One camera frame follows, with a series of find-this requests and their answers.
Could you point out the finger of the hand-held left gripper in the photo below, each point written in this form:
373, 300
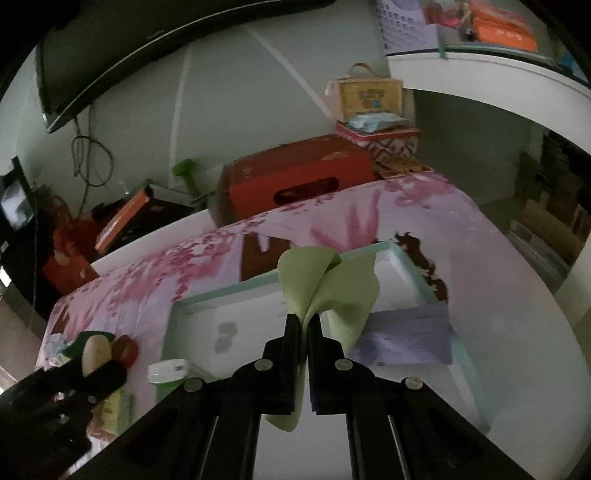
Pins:
104, 378

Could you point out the flat orange box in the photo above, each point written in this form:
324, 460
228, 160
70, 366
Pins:
122, 219

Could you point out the white bed board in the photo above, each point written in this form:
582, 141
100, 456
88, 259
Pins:
152, 233

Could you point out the small dark screen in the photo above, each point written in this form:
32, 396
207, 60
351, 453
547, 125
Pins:
14, 203

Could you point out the pale green cloth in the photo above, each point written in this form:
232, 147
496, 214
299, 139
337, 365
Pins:
314, 281

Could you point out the green packet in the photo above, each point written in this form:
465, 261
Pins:
115, 410

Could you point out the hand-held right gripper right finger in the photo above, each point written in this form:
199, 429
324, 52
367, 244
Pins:
317, 350

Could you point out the white desk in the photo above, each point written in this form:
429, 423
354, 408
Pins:
471, 74

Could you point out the red zigzag patterned tin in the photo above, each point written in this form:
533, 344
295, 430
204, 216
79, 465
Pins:
392, 145

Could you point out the blue wet wipes packet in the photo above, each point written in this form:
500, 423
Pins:
376, 122

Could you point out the beige and green sponge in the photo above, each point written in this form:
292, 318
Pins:
96, 353

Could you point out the pink floral printed blanket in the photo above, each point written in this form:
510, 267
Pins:
194, 263

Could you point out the red cardboard box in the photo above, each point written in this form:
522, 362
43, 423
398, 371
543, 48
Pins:
295, 170

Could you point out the grey cloth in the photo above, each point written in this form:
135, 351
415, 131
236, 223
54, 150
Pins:
406, 337

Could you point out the white tray with teal rim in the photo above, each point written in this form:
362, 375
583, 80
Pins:
258, 318

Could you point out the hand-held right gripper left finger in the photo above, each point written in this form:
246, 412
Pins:
292, 332

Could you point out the small cardboard box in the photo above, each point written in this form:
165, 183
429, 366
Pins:
369, 99

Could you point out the red tape roll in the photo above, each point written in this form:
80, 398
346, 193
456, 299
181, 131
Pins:
131, 353

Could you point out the cardboard boxes under desk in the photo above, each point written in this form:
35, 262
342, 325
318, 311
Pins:
540, 226

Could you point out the black box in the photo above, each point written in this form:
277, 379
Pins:
166, 212

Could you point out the white and green container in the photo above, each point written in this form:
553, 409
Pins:
168, 371

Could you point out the red bag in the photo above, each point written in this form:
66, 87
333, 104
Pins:
64, 263

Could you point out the white plastic basket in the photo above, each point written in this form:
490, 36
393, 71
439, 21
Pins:
401, 27

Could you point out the dark television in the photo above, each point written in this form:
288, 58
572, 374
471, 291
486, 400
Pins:
115, 60

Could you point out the pink packet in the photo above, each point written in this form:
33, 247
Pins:
443, 14

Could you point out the blue container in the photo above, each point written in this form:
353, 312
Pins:
572, 64

